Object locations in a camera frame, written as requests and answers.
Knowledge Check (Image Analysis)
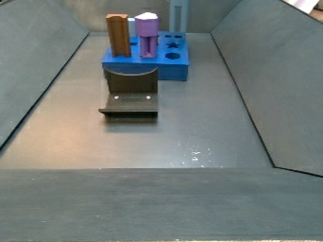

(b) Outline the light blue square block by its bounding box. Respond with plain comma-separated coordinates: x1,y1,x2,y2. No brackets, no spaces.
127,18,136,38

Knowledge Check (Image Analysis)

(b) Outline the purple pentagon peg block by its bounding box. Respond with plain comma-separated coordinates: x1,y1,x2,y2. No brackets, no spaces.
135,12,159,58

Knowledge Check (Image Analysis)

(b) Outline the blue shape sorting board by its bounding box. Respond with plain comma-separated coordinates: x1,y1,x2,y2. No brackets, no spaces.
103,31,189,81

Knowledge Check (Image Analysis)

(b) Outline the tall brown notched block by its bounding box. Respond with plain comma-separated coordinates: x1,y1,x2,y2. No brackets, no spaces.
105,13,131,57

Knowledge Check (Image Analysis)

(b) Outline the tall light blue peg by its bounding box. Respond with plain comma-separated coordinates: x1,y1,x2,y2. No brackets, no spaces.
169,0,189,32

